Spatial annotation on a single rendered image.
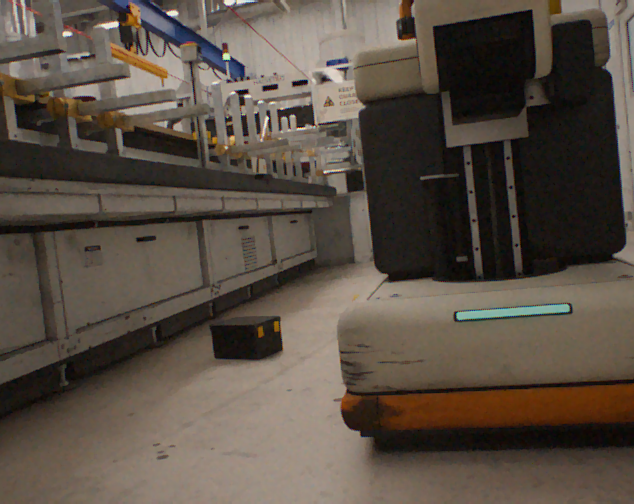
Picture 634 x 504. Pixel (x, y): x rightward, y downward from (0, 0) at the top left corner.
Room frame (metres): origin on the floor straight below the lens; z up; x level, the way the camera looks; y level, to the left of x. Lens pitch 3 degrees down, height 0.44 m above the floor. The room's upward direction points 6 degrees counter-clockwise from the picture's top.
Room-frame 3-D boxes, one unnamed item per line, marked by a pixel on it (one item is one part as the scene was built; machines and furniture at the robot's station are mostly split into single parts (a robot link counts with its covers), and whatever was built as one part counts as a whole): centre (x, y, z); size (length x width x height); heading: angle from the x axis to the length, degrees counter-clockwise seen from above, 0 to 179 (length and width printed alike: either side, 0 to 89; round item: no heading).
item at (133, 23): (8.01, 1.98, 2.95); 0.34 x 0.26 x 0.49; 168
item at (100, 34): (1.99, 0.59, 0.86); 0.04 x 0.04 x 0.48; 78
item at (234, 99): (3.21, 0.32, 0.87); 0.04 x 0.04 x 0.48; 78
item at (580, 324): (1.37, -0.38, 0.16); 0.67 x 0.64 x 0.25; 167
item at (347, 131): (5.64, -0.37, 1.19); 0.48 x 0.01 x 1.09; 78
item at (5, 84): (1.53, 0.69, 0.83); 0.14 x 0.06 x 0.05; 168
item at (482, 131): (1.20, -0.41, 0.68); 0.28 x 0.27 x 0.25; 77
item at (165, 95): (1.77, 0.55, 0.81); 0.43 x 0.03 x 0.04; 78
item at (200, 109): (2.01, 0.49, 0.81); 0.43 x 0.03 x 0.04; 78
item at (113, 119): (2.01, 0.58, 0.81); 0.14 x 0.06 x 0.05; 168
